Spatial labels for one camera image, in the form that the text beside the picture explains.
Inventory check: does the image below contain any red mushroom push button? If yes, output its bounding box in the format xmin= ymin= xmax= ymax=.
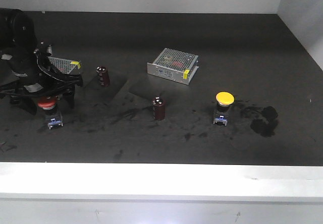
xmin=37 ymin=95 xmax=64 ymax=130

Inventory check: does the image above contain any rear dark red capacitor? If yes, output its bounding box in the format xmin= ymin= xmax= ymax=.
xmin=96 ymin=66 xmax=110 ymax=87

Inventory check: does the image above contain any front dark red capacitor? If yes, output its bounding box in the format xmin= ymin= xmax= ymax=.
xmin=152 ymin=96 xmax=166 ymax=121

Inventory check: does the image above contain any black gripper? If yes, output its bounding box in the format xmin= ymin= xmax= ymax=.
xmin=1 ymin=42 xmax=83 ymax=116

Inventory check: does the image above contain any right mesh power supply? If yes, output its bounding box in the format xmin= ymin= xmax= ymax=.
xmin=147 ymin=48 xmax=199 ymax=85

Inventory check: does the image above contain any left mesh power supply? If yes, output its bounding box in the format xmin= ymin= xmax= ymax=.
xmin=48 ymin=57 xmax=83 ymax=75

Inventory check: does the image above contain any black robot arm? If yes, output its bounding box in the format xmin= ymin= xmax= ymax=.
xmin=1 ymin=8 xmax=83 ymax=115

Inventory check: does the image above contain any mesh power supply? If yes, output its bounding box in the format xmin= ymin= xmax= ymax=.
xmin=48 ymin=57 xmax=83 ymax=75
xmin=147 ymin=48 xmax=199 ymax=85

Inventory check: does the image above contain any yellow mushroom push button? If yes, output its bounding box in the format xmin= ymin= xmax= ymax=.
xmin=213 ymin=91 xmax=235 ymax=126

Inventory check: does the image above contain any dark red capacitor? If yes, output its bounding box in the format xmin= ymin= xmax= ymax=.
xmin=96 ymin=66 xmax=110 ymax=87
xmin=152 ymin=96 xmax=166 ymax=121

